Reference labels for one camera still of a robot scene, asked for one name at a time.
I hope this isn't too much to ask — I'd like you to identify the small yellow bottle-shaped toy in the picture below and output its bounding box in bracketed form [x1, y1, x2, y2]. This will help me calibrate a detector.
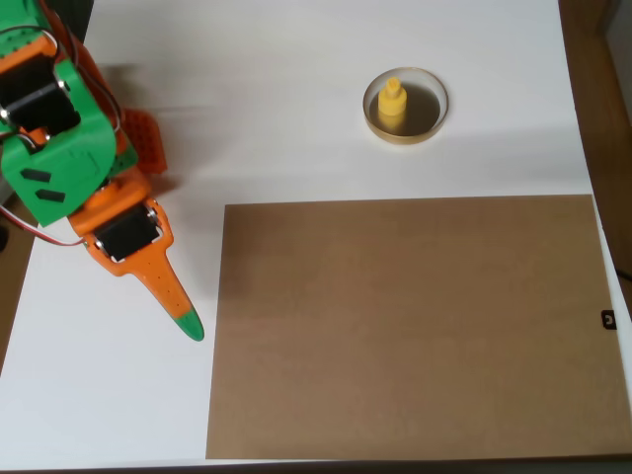
[377, 76, 408, 134]

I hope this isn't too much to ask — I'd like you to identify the orange robot base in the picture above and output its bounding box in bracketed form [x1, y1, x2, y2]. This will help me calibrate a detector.
[106, 107, 170, 189]

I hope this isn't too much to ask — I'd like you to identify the round gold-rimmed bowl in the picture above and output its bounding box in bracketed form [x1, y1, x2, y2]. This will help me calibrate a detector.
[362, 66, 451, 147]

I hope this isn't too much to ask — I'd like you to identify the brown rectangular board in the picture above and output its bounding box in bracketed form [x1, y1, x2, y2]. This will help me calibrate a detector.
[204, 194, 632, 461]

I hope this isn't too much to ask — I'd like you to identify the white red servo cable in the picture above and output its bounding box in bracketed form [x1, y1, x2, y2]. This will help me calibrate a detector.
[0, 203, 86, 247]

